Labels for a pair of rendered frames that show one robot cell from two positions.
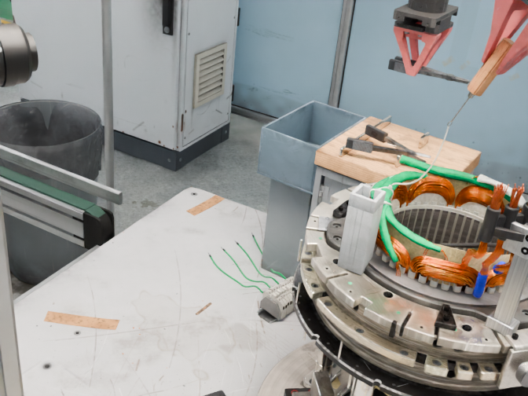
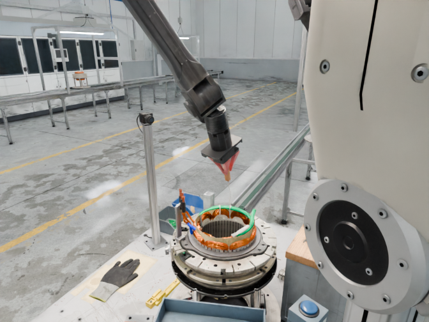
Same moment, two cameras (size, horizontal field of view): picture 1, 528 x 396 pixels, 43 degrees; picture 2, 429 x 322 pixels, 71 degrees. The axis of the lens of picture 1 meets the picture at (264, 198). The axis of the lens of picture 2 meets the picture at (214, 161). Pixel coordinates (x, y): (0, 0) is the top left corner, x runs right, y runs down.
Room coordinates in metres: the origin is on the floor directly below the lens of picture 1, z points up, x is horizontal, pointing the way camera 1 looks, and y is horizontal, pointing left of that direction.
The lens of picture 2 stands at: (0.64, -0.99, 1.64)
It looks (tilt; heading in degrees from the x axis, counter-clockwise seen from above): 21 degrees down; 92
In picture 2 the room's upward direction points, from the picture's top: straight up
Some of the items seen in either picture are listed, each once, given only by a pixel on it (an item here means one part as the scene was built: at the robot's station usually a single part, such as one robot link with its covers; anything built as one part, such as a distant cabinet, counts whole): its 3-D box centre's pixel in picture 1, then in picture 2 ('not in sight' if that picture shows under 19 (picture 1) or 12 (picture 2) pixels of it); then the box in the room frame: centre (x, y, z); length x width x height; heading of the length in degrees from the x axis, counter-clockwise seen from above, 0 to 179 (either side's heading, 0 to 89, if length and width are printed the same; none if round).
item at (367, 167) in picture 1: (399, 157); (325, 247); (0.97, -0.21, 1.05); 0.20 x 0.19 x 0.02; 59
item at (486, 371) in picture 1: (486, 370); not in sight; (0.50, -0.23, 1.05); 0.02 x 0.02 x 0.01; 8
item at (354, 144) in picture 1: (359, 144); not in sight; (0.92, -0.13, 1.09); 0.04 x 0.01 x 0.02; 74
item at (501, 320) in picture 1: (517, 279); (179, 223); (0.52, -0.24, 1.15); 0.03 x 0.02 x 0.12; 51
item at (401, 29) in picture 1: (419, 43); not in sight; (1.01, -0.21, 1.22); 0.07 x 0.07 x 0.09; 60
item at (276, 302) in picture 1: (285, 297); (289, 276); (0.91, -0.05, 0.80); 0.10 x 0.05 x 0.04; 138
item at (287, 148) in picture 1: (305, 196); not in sight; (1.04, -0.07, 0.92); 0.17 x 0.11 x 0.28; 149
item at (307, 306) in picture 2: not in sight; (309, 306); (0.86, -0.43, 1.04); 0.04 x 0.04 x 0.01
